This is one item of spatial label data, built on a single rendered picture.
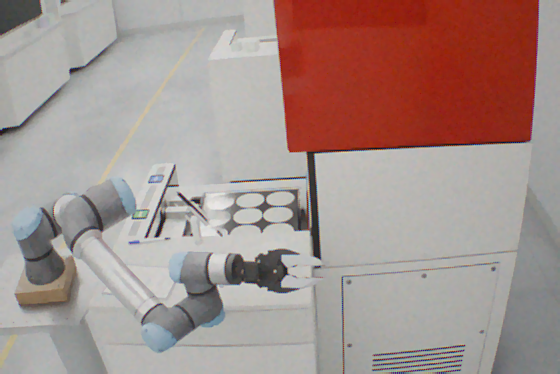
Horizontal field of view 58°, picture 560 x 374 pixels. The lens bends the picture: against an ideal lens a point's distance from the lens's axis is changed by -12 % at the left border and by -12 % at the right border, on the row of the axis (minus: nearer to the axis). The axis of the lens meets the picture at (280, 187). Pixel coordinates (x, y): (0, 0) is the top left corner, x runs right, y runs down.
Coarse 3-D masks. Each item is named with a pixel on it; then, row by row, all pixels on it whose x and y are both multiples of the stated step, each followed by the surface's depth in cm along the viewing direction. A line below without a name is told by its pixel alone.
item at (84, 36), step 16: (48, 0) 700; (64, 0) 726; (80, 0) 785; (96, 0) 794; (64, 16) 717; (80, 16) 737; (96, 16) 800; (112, 16) 873; (64, 32) 731; (80, 32) 739; (96, 32) 802; (112, 32) 875; (64, 48) 734; (80, 48) 743; (96, 48) 803; (80, 64) 754
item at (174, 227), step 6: (168, 222) 202; (174, 222) 202; (180, 222) 202; (186, 222) 202; (168, 228) 199; (174, 228) 198; (180, 228) 198; (186, 228) 202; (162, 234) 196; (168, 234) 195; (174, 234) 195; (180, 234) 195
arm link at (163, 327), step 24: (72, 216) 136; (72, 240) 134; (96, 240) 135; (96, 264) 131; (120, 264) 132; (120, 288) 128; (144, 288) 129; (144, 312) 125; (168, 312) 126; (144, 336) 123; (168, 336) 122
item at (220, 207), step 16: (240, 192) 213; (256, 192) 212; (272, 192) 211; (208, 208) 205; (224, 208) 204; (240, 208) 203; (256, 208) 202; (288, 208) 200; (224, 224) 194; (240, 224) 194; (256, 224) 193; (272, 224) 192; (288, 224) 191
